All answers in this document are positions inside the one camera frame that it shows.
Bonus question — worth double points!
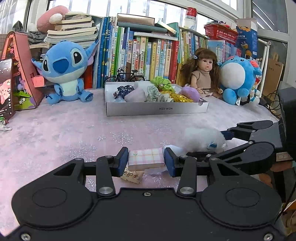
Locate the blue Stitch plush toy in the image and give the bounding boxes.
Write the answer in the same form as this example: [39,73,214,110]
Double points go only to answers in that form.
[32,40,98,104]

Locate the yellow sequin pouch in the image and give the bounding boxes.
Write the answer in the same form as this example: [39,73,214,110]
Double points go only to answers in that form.
[161,90,193,103]

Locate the metal carabiner keyring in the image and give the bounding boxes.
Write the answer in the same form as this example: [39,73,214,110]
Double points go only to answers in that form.
[0,120,12,132]

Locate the round blue plush monster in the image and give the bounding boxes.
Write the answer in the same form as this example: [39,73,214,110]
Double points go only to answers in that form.
[219,56,262,105]

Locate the light blue tissue pack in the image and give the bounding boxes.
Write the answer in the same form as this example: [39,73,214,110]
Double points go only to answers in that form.
[114,96,125,103]

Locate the miniature black bicycle model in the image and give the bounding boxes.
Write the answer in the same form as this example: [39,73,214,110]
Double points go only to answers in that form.
[105,68,146,82]

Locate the green checked fabric scrunchie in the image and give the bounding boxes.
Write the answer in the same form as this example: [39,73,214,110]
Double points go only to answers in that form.
[146,86,174,102]

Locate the lime green scrunchie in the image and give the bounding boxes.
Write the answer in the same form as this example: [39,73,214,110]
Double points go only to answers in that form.
[151,76,175,93]

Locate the pink triangular toy house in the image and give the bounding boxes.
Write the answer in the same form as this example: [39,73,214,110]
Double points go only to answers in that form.
[1,31,44,110]

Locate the lilac sock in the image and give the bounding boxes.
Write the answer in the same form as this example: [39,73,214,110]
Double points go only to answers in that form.
[125,88,147,102]

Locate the red plastic basket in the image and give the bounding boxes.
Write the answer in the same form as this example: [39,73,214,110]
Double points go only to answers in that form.
[204,23,238,45]

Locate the navy patterned drawstring pouch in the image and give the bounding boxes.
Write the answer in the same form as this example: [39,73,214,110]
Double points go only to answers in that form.
[113,85,134,99]

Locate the white bottle red cap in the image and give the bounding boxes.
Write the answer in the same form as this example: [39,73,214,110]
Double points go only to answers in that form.
[184,7,197,31]

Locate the white cardboard tray box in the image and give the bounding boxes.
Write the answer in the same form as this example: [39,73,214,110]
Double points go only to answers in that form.
[104,82,209,116]

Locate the smartphone in red case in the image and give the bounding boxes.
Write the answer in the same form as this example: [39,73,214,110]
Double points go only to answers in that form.
[0,58,15,123]

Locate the row of upright books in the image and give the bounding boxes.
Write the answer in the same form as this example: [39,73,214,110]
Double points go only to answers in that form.
[87,14,242,88]

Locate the pink plush toy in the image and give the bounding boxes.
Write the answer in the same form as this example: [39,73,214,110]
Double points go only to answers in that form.
[36,6,69,34]

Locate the grey crumpled cloth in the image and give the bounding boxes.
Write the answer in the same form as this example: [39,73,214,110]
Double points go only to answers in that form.
[12,21,46,45]

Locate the beige paper tag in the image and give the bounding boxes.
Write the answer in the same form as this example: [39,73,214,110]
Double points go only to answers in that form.
[121,167,144,184]

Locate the white fluffy plush toy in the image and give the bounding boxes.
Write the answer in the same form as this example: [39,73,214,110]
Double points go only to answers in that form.
[162,126,228,156]

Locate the white foam block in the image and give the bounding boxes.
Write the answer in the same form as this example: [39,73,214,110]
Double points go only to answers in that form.
[134,81,154,90]

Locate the pink checked tissue pack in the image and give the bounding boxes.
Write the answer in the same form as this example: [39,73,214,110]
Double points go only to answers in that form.
[128,148,165,171]

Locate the brown haired baby doll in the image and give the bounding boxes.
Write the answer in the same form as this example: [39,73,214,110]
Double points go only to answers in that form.
[180,48,222,99]

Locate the stack of lying books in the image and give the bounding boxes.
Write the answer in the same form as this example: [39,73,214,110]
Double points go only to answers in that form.
[29,12,103,49]

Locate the blue cardboard carton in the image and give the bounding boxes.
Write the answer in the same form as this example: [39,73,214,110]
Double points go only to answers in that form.
[236,18,258,58]

